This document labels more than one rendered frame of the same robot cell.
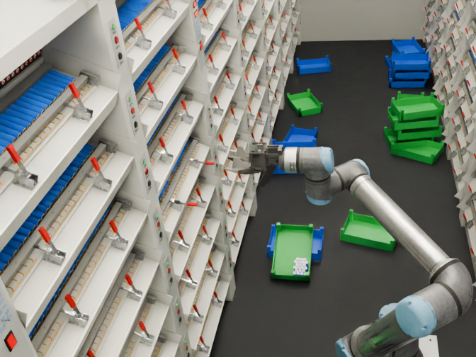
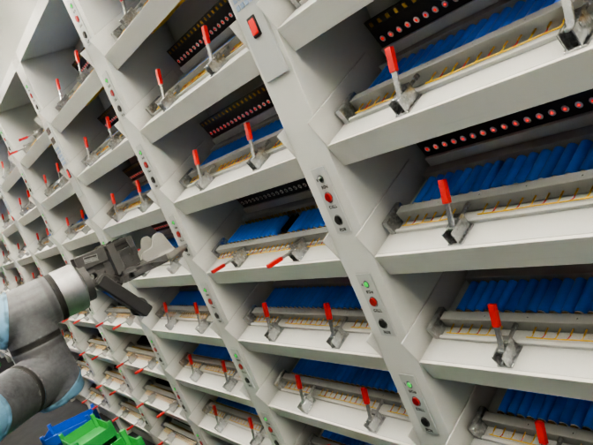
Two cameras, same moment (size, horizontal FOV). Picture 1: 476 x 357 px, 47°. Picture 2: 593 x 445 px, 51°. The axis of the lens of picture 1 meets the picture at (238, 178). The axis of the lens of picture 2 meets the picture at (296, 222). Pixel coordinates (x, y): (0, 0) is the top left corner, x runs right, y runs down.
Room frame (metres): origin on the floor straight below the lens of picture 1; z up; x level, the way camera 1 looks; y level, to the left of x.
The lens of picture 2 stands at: (2.71, -0.73, 1.19)
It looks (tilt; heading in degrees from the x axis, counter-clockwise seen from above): 8 degrees down; 134
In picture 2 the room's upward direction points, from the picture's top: 24 degrees counter-clockwise
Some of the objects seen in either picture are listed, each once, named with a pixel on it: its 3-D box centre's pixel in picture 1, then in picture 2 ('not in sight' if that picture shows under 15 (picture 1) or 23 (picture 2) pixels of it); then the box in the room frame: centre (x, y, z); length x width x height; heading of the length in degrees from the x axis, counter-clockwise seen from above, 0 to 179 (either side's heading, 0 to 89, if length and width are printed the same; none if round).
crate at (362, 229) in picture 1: (370, 229); not in sight; (2.37, -0.72, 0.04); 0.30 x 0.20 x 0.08; 61
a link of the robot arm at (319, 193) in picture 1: (321, 185); (45, 373); (1.58, -0.29, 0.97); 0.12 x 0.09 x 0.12; 112
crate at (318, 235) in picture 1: (295, 241); not in sight; (2.34, -0.29, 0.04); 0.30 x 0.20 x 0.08; 75
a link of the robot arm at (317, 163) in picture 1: (315, 161); (25, 313); (1.58, -0.27, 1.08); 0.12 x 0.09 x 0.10; 75
